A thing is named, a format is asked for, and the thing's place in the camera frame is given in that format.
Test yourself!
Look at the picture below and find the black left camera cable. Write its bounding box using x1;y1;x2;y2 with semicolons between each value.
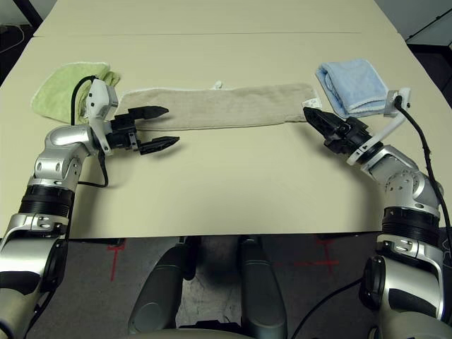
69;75;109;188

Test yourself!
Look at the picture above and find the green folded towel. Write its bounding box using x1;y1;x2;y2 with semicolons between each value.
30;62;121;124

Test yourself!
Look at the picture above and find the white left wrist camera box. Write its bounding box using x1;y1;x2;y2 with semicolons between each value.
84;79;119;156

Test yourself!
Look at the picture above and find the beige towel with white trim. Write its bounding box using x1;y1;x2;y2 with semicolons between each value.
119;80;322;131

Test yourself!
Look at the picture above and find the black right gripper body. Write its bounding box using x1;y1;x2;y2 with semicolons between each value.
323;118;371;156

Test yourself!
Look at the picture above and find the thin white floor cable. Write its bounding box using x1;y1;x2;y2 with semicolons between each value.
0;24;25;54

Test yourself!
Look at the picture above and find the grey robot leg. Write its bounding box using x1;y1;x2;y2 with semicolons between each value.
239;236;289;339
127;243;197;335

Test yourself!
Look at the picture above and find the grey robot left leg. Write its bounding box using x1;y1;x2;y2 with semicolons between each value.
127;243;197;335

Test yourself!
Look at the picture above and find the blue folded towel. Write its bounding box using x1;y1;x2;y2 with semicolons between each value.
314;58;389;119

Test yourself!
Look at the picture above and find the black table base bar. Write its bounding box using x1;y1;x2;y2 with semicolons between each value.
70;238;126;246

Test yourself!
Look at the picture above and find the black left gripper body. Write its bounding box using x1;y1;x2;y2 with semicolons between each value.
105;113;141;152

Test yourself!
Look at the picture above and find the grey robot right leg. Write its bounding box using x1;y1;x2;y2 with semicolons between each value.
239;236;289;339

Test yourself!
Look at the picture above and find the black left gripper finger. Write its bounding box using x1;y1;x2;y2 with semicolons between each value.
127;105;170;121
139;136;180;156

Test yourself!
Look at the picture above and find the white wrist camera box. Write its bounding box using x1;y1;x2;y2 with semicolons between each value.
345;87;412;166
84;79;119;156

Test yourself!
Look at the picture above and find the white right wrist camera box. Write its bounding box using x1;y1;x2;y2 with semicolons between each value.
345;87;412;166

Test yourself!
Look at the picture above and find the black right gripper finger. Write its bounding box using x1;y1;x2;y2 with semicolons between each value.
304;107;345;124
304;109;340;139

